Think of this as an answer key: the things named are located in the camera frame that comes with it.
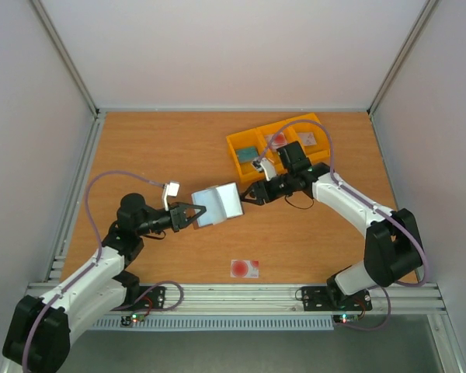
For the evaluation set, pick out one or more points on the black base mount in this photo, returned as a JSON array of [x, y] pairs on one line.
[[316, 298], [146, 297]]

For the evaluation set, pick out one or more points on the red circle card stack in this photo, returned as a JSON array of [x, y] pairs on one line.
[[276, 141]]

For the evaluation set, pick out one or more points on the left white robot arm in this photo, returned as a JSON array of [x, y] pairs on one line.
[[43, 329]]

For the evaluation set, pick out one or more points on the grey slotted cable duct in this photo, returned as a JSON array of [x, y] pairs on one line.
[[209, 323]]

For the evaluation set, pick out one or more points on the left circuit board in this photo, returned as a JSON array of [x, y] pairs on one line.
[[134, 319]]

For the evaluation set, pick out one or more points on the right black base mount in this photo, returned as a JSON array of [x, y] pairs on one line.
[[316, 298]]

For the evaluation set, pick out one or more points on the brown leather card holder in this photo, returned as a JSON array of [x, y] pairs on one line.
[[221, 202]]

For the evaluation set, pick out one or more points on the right circuit board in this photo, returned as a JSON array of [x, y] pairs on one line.
[[345, 318]]

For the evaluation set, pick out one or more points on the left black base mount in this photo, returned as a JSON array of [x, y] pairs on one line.
[[146, 297]]

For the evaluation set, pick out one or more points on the aluminium front rail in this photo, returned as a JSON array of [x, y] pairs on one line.
[[234, 299]]

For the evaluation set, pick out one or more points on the circuit board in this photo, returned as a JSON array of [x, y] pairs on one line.
[[345, 318], [134, 319]]

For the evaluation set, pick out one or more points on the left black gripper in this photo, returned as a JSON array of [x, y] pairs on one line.
[[179, 217]]

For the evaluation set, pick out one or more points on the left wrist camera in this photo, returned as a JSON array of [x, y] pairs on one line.
[[170, 189]]

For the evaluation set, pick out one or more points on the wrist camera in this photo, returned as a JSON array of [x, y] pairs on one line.
[[170, 189], [265, 166]]

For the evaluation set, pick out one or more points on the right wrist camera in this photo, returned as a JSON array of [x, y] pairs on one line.
[[265, 166]]

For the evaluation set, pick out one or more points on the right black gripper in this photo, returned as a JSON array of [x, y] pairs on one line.
[[261, 191]]

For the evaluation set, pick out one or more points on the grey white card stack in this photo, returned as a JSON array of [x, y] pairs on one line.
[[307, 138]]

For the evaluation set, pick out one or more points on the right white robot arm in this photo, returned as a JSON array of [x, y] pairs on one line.
[[392, 246]]

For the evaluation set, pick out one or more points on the yellow three-compartment bin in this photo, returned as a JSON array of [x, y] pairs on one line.
[[245, 146]]

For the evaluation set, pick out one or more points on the teal card stack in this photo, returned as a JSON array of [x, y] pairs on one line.
[[247, 154]]

